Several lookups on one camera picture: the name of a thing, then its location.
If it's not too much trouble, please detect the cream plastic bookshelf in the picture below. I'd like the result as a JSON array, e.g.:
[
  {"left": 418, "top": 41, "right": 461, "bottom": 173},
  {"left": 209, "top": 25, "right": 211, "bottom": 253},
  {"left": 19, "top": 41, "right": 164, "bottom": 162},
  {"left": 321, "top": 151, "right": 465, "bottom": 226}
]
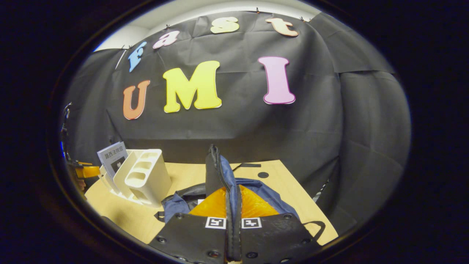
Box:
[{"left": 98, "top": 148, "right": 173, "bottom": 209}]

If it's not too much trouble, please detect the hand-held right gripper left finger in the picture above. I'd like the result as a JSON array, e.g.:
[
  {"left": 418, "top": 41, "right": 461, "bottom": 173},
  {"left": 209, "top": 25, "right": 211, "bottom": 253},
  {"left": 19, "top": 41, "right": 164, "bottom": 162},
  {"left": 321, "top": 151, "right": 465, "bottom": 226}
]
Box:
[{"left": 148, "top": 185, "right": 228, "bottom": 264}]

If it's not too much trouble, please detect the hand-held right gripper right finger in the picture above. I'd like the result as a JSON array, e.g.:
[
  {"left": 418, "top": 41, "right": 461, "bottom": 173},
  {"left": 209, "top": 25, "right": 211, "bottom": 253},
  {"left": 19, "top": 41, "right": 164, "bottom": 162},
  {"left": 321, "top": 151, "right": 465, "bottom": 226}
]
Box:
[{"left": 239, "top": 184, "right": 315, "bottom": 264}]

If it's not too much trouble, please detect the blue schoolbag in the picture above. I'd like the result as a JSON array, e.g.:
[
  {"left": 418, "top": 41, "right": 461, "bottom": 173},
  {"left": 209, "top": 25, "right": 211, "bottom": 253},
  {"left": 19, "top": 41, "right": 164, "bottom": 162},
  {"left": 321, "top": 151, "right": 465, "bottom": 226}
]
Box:
[{"left": 154, "top": 144, "right": 326, "bottom": 261}]

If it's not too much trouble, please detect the grey-blue book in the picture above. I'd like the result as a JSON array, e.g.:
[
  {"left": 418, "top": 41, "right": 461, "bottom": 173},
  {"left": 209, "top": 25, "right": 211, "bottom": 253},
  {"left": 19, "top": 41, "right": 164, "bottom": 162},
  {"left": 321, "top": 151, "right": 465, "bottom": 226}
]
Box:
[{"left": 97, "top": 142, "right": 129, "bottom": 179}]

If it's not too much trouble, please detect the black backdrop cloth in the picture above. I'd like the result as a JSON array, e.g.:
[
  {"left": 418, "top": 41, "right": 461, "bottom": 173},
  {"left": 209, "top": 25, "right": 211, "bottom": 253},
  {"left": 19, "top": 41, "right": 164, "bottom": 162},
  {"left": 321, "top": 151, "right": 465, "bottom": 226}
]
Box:
[{"left": 60, "top": 10, "right": 411, "bottom": 235}]

